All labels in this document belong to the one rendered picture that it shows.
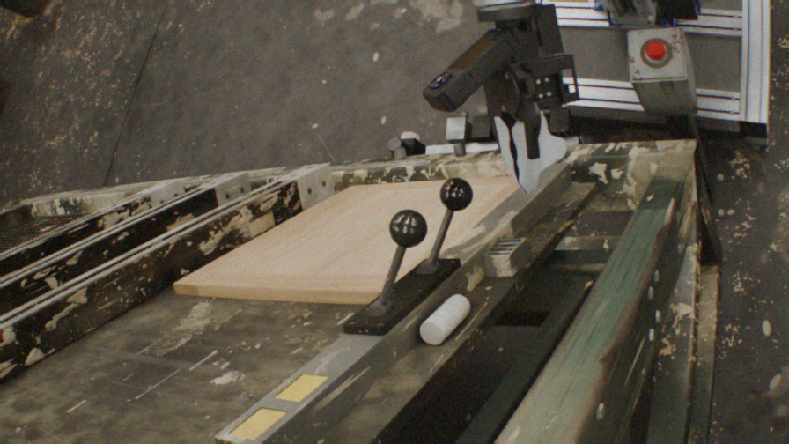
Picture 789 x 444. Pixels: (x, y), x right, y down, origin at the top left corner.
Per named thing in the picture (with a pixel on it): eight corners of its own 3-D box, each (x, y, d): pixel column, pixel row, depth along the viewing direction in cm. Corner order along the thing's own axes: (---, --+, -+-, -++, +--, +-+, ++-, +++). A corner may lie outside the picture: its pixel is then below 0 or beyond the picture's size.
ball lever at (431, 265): (446, 278, 90) (482, 182, 84) (432, 291, 87) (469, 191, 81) (419, 264, 92) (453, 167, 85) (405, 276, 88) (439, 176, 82)
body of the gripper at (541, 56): (583, 107, 77) (564, 0, 74) (519, 123, 75) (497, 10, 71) (545, 99, 84) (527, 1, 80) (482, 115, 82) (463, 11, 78)
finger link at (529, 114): (548, 159, 76) (534, 77, 73) (536, 163, 76) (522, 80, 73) (525, 152, 80) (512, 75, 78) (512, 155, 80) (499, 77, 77)
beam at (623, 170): (703, 191, 135) (698, 138, 133) (698, 209, 125) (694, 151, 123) (47, 223, 245) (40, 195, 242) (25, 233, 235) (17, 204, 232)
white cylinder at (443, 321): (446, 346, 79) (474, 315, 86) (441, 321, 78) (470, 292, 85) (421, 345, 80) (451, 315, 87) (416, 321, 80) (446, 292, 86)
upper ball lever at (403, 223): (400, 320, 81) (438, 214, 74) (383, 335, 77) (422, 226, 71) (371, 303, 82) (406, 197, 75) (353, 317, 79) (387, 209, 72)
